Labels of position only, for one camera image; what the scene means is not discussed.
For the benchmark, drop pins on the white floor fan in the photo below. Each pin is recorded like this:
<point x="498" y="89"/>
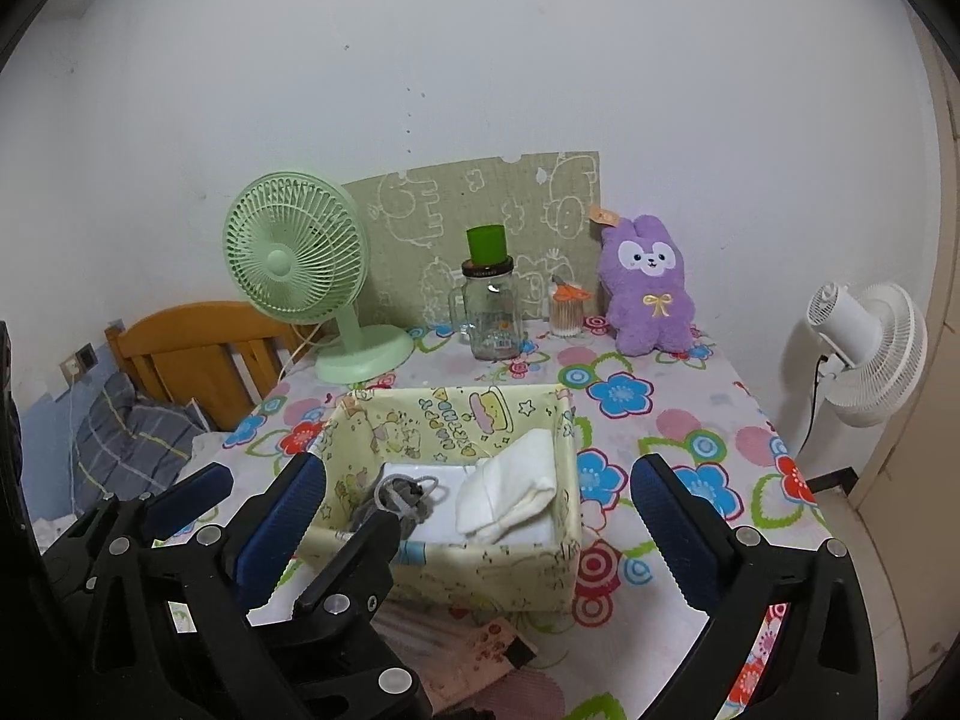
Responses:
<point x="874" y="352"/>

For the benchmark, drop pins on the wooden bed headboard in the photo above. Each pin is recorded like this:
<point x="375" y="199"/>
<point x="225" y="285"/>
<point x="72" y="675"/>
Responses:
<point x="187" y="345"/>

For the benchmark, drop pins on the purple plush bunny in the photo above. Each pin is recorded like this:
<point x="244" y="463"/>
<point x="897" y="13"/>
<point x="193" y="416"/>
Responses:
<point x="649" y="307"/>

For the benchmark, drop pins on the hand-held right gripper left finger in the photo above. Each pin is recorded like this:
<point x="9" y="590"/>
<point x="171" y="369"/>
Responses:
<point x="285" y="521"/>

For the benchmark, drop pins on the floral tablecloth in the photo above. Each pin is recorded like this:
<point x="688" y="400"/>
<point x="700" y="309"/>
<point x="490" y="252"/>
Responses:
<point x="652" y="405"/>

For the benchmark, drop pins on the yellow printed fabric storage basket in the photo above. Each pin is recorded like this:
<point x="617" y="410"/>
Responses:
<point x="487" y="577"/>

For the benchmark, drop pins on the white flat packet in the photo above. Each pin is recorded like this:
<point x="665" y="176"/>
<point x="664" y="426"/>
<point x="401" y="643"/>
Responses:
<point x="450" y="521"/>

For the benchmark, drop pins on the green plastic cup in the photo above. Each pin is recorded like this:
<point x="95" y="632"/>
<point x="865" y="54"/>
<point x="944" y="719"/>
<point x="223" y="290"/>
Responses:
<point x="487" y="244"/>

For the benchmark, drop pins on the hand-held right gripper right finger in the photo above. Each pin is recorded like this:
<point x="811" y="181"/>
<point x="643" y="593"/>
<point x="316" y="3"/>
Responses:
<point x="664" y="517"/>

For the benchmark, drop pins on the pink printed card pack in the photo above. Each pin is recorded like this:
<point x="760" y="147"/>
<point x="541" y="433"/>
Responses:
<point x="499" y="641"/>

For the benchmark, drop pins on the green printed cardboard sheet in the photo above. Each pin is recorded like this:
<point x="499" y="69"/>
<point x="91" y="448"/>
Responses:
<point x="450" y="195"/>

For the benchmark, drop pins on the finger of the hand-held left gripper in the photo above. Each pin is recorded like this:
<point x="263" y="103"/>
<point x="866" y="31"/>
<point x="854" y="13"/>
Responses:
<point x="191" y="495"/>
<point x="360" y="562"/>

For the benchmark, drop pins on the clear plastic pencil case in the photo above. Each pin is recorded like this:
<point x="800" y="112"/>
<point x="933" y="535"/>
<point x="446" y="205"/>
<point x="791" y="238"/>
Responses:
<point x="420" y="645"/>

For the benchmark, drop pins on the white folded cloth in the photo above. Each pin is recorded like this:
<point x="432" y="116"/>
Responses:
<point x="510" y="487"/>

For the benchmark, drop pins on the grey plaid pillow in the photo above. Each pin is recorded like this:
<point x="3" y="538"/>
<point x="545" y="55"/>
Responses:
<point x="120" y="435"/>

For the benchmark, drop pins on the glass jar mug with lid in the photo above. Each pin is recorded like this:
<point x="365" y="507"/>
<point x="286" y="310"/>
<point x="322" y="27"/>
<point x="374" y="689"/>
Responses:
<point x="491" y="315"/>

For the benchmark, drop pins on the clear cotton swab jar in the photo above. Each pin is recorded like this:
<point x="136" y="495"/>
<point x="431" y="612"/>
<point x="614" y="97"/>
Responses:
<point x="566" y="315"/>

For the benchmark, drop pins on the green desk fan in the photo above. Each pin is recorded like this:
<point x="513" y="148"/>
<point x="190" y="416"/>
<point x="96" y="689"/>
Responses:
<point x="281" y="262"/>

